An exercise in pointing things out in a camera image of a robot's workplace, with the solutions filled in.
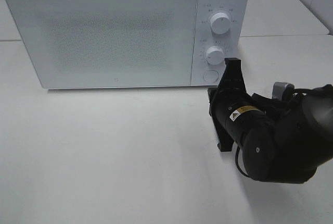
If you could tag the white microwave knob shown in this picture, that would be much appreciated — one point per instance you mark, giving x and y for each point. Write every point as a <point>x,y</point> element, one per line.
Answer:
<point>214,55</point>
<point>220,23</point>

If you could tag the round door release button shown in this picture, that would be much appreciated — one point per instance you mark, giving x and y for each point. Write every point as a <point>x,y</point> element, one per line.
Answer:
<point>211,76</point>

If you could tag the white microwave oven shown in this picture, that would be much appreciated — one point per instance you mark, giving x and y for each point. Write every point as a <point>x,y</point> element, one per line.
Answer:
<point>205,38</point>

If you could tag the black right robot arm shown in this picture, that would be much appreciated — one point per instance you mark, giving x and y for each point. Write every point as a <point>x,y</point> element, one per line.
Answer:
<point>281,139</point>

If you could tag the white microwave door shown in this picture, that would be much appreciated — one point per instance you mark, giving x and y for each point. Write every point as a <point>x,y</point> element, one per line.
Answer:
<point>77,44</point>

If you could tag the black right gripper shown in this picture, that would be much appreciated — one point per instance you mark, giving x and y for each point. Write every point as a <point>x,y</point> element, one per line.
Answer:
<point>230,99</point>

